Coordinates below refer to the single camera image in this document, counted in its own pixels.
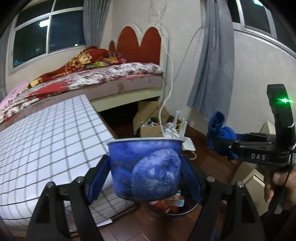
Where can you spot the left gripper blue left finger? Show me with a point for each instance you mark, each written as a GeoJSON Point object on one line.
{"type": "Point", "coordinates": [96, 178]}

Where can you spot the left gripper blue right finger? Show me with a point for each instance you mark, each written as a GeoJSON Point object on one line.
{"type": "Point", "coordinates": [193, 177]}

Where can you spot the red snack wrapper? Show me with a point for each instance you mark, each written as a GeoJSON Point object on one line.
{"type": "Point", "coordinates": [169, 205]}

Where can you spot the blue paper cup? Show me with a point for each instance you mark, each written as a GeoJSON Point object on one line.
{"type": "Point", "coordinates": [145, 169]}

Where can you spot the blue cloth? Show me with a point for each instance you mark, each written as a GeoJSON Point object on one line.
{"type": "Point", "coordinates": [216, 129]}

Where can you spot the black round trash bin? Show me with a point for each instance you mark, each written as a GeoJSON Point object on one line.
{"type": "Point", "coordinates": [189, 194]}

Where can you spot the white wifi router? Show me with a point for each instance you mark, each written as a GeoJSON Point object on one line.
{"type": "Point", "coordinates": [187, 145]}

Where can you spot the white grid pattern table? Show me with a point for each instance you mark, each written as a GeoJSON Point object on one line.
{"type": "Point", "coordinates": [59, 144]}

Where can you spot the cardboard box under bed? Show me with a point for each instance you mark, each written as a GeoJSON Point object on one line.
{"type": "Point", "coordinates": [146, 121]}

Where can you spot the bed with floral sheet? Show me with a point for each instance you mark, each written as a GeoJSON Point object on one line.
{"type": "Point", "coordinates": [94, 83]}

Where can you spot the grey curtain on right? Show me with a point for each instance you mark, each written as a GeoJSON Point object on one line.
{"type": "Point", "coordinates": [213, 84]}

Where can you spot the red patterned blanket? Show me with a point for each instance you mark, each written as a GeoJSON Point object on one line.
{"type": "Point", "coordinates": [91, 57]}

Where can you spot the red heart-shaped headboard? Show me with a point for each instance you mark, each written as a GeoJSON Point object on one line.
{"type": "Point", "coordinates": [148, 46]}

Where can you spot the right side window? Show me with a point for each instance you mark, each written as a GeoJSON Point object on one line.
{"type": "Point", "coordinates": [253, 18]}

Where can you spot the grey curtain by window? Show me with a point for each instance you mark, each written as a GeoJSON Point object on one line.
{"type": "Point", "coordinates": [94, 18]}

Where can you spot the window with white frame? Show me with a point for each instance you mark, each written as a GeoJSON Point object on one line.
{"type": "Point", "coordinates": [44, 28]}

